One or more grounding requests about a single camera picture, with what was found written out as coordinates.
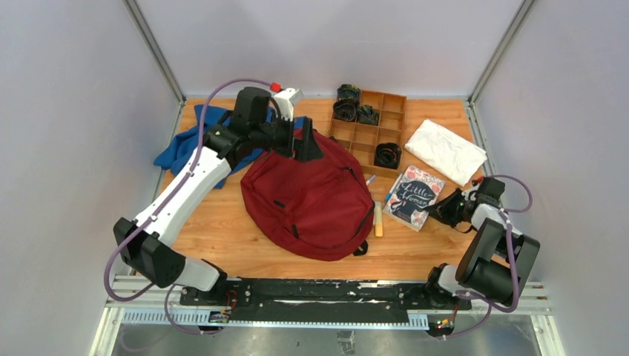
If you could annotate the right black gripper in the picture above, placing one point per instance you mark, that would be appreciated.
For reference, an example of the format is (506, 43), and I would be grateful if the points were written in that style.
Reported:
(442, 211)

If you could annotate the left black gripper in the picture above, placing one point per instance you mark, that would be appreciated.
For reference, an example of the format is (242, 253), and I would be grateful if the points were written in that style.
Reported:
(289, 139)

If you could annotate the Little Women book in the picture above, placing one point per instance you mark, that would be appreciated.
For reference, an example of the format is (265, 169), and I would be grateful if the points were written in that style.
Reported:
(411, 195)

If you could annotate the red backpack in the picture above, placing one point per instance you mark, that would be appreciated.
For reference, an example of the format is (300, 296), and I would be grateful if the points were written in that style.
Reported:
(321, 209)

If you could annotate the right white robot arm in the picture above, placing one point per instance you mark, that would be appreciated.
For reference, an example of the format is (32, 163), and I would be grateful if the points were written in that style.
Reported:
(496, 265)

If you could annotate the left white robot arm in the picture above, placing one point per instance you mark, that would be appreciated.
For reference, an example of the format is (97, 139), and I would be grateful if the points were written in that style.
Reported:
(145, 242)

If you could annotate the white folded cloth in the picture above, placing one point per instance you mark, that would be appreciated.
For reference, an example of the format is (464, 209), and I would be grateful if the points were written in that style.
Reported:
(450, 154)

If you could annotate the wooden divided tray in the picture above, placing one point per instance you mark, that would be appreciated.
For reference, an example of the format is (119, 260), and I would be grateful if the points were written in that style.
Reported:
(360, 140)

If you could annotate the rolled dark tie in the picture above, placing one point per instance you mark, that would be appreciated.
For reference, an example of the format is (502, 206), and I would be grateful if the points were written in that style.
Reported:
(345, 110)

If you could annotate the rolled green tie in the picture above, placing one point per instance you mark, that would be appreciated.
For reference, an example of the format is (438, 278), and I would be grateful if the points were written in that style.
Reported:
(367, 115)

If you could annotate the rolled tie with orange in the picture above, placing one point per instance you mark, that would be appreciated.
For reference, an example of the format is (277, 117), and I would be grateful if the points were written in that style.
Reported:
(387, 155)

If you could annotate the blue cloth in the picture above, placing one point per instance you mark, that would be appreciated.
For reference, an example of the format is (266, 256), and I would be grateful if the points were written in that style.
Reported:
(182, 146)

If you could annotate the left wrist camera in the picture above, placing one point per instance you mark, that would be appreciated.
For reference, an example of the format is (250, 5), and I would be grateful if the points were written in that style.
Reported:
(285, 101)

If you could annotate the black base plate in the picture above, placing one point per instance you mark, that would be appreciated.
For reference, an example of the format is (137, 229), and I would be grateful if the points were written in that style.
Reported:
(323, 301)

